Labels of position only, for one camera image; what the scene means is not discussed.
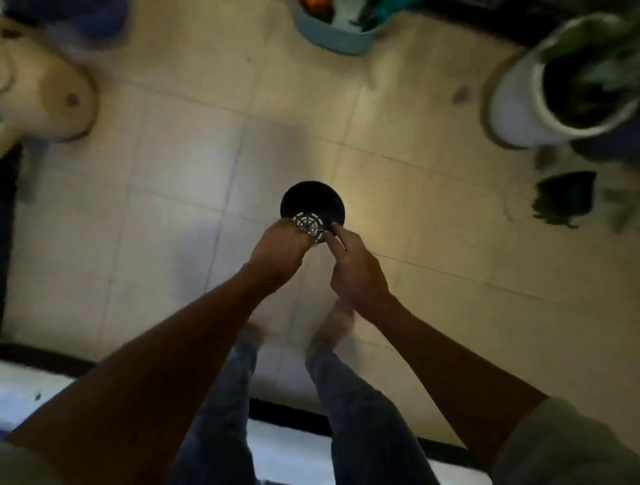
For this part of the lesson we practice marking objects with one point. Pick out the person's right forearm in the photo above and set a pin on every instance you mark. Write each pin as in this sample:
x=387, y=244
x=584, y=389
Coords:
x=460, y=375

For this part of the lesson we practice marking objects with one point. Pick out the person's left hand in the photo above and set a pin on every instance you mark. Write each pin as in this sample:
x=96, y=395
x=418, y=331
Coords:
x=280, y=255

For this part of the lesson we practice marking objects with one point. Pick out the person's left forearm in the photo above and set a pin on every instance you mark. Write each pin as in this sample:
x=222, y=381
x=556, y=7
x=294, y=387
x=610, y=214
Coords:
x=150, y=380

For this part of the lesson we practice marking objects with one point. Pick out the orange black work glove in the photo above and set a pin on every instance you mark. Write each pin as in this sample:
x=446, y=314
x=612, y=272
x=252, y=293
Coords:
x=317, y=7

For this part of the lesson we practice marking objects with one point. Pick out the person's right leg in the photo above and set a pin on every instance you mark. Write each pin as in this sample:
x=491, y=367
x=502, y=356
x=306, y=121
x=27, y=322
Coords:
x=370, y=424

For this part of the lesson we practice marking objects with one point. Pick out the dark blue round pot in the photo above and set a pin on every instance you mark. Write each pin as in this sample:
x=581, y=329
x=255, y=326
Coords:
x=610, y=145

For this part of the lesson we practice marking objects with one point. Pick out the white round plant pot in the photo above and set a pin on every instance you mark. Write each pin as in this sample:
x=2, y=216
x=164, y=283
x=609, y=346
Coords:
x=515, y=110

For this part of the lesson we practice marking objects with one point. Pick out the small black plastic pot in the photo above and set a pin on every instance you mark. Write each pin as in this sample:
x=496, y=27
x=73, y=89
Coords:
x=565, y=197
x=312, y=200

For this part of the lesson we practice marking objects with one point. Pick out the person's grey shirt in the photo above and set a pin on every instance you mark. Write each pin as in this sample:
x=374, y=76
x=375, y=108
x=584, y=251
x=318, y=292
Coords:
x=565, y=444

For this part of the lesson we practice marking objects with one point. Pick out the person's left foot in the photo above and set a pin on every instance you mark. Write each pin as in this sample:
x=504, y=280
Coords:
x=252, y=334

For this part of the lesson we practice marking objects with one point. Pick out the beige plastic watering can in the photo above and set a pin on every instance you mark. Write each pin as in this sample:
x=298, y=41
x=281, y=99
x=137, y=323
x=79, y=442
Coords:
x=45, y=95

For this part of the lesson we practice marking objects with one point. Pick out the person's right hand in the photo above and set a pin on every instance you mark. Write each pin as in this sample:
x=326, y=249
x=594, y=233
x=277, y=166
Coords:
x=360, y=280

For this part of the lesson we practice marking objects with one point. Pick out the teal plastic bucket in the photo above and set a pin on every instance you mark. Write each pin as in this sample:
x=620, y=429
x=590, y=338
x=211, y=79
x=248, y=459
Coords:
x=335, y=37

